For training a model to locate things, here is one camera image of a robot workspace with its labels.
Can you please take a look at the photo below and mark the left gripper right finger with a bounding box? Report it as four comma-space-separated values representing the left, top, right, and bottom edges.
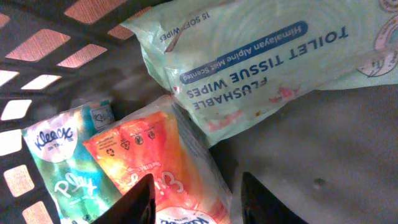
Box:
241, 172, 307, 224

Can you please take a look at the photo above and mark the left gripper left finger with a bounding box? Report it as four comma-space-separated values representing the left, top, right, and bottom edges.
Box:
93, 174, 155, 224

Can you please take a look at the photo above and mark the teal Kleenex tissue pack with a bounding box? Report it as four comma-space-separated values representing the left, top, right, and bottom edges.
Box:
22, 100, 122, 223

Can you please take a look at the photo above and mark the orange Kleenex tissue pack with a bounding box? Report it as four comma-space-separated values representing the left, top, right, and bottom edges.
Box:
84, 95, 231, 224

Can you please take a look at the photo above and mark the mint toilet wipes pack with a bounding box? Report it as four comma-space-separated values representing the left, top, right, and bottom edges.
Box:
123, 0, 397, 145

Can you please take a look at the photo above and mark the grey plastic mesh basket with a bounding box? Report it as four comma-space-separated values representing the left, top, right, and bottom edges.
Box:
1, 1, 397, 223

